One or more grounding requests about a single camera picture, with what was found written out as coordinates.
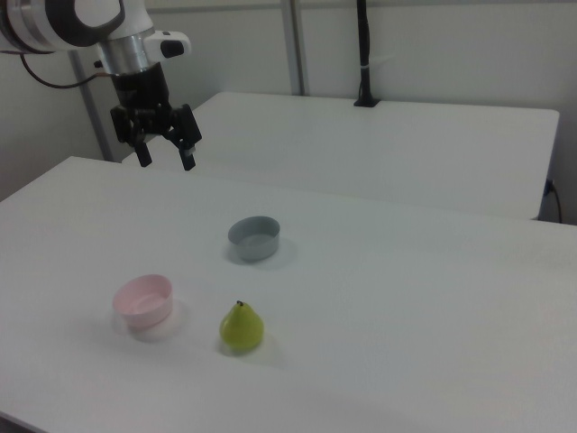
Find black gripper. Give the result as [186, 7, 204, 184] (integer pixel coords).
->
[110, 61, 203, 171]

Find green pear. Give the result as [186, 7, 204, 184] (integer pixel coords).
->
[219, 299, 265, 350]

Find grey bowl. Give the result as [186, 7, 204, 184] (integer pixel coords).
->
[227, 215, 281, 263]

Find pink bowl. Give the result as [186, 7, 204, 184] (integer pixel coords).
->
[112, 273, 175, 331]

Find grey partition post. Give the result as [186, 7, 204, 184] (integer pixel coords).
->
[67, 48, 114, 163]
[279, 0, 313, 97]

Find dark arm cable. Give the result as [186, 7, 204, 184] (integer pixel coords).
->
[19, 52, 114, 89]

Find black camera pole with base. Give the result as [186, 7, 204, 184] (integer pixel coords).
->
[353, 0, 382, 109]

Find black power cable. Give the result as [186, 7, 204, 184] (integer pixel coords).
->
[545, 179, 565, 224]

